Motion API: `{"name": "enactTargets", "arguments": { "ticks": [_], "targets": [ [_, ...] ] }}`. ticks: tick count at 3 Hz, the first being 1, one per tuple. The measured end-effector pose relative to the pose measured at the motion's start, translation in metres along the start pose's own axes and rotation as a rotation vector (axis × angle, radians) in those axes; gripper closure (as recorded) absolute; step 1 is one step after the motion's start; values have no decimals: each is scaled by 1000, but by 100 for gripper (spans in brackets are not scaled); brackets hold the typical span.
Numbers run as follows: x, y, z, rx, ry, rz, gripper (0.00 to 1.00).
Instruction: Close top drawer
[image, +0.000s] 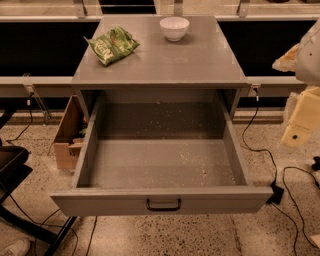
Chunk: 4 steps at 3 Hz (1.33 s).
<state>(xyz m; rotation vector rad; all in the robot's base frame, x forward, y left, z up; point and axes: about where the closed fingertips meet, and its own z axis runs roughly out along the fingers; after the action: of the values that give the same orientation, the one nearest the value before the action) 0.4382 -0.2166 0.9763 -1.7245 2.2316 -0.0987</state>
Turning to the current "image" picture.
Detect black cable right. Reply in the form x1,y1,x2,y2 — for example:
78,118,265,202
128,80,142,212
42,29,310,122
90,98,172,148
241,93,320,256

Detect black cable left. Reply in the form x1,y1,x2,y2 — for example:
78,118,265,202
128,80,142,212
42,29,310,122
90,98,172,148
5,91,36,145

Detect black top drawer handle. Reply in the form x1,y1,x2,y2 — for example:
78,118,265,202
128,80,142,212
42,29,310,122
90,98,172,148
146,199,181,212

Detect white ceramic bowl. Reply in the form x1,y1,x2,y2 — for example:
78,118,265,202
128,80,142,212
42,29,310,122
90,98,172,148
160,17,190,42

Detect brown cardboard box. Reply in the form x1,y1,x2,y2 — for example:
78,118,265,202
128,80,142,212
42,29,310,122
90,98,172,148
54,95,87,169

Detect grey drawer cabinet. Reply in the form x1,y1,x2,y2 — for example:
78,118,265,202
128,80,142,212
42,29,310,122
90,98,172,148
71,14,250,122

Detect black office chair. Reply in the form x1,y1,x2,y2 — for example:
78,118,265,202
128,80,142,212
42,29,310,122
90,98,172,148
0,109,78,256

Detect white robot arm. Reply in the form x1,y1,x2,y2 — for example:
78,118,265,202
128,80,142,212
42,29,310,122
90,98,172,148
272,20,320,147

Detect black cable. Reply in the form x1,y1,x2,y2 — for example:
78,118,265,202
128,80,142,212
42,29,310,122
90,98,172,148
241,93,320,256
5,91,36,145

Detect green snack bag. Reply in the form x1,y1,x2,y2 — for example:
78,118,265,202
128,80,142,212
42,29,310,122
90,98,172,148
85,26,140,67

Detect grey top drawer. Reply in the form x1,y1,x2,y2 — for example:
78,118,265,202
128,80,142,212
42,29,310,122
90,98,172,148
51,90,272,216

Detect white shoe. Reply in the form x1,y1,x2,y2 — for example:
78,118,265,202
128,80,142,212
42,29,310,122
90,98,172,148
0,238,31,256

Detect black power adapter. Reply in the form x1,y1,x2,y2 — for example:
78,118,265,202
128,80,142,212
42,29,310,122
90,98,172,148
267,182,284,205

